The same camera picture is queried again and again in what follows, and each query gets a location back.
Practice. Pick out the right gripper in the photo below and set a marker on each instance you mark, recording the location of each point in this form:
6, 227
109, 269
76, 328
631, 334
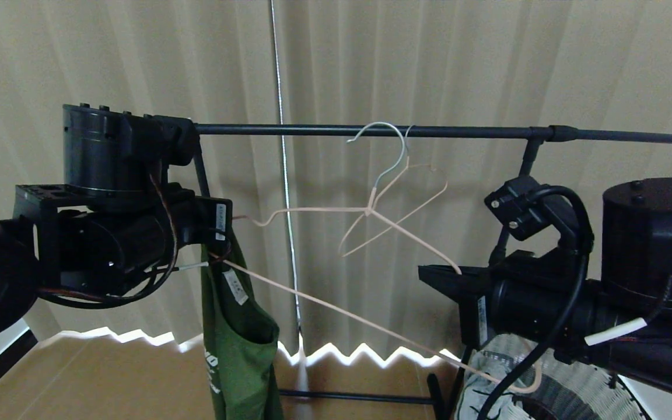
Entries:
534, 315

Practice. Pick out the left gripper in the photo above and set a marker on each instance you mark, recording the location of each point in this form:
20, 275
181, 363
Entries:
126, 245

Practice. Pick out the green printed T-shirt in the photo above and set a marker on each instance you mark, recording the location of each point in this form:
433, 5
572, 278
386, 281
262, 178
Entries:
237, 350

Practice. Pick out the pink clothes hanger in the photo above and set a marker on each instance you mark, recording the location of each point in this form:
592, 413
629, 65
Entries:
373, 199
345, 252

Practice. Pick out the white laundry basket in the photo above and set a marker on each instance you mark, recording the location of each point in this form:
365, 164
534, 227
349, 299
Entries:
581, 402

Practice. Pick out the black clothes rack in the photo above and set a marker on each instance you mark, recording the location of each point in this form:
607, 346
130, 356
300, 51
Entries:
487, 132

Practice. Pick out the pale grey shorts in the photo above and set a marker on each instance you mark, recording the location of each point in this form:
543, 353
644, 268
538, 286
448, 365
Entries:
482, 385

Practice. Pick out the beige curtain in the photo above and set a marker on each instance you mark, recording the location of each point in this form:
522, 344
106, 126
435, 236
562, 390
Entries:
487, 58

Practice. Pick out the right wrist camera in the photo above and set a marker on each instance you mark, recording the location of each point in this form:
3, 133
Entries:
517, 207

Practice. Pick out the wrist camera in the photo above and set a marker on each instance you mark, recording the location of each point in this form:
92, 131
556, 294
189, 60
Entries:
517, 207
175, 140

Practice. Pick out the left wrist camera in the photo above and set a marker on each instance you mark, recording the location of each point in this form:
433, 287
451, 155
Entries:
175, 140

